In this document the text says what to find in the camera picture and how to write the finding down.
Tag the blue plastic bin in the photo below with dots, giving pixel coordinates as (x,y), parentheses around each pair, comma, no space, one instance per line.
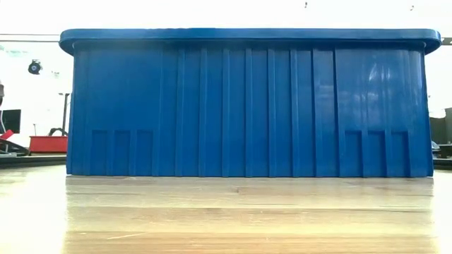
(212,106)

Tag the black lamp pole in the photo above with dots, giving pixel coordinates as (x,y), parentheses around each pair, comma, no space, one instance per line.
(64,113)

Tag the red storage box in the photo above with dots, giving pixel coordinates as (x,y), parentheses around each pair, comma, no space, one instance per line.
(47,145)

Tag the black low table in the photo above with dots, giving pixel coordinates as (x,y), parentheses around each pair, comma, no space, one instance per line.
(31,161)

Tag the round black fixture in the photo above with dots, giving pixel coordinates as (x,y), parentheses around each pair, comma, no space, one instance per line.
(34,67)

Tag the black chair base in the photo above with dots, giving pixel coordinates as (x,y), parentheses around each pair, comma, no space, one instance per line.
(14,147)

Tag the black computer monitor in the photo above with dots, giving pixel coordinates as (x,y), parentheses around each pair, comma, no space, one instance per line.
(10,121)

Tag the black side table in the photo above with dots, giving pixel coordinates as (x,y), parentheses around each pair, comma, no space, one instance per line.
(443,151)

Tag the small red object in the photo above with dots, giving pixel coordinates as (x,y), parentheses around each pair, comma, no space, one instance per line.
(6,134)

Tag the dark cabinet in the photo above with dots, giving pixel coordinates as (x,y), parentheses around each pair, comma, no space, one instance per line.
(446,127)

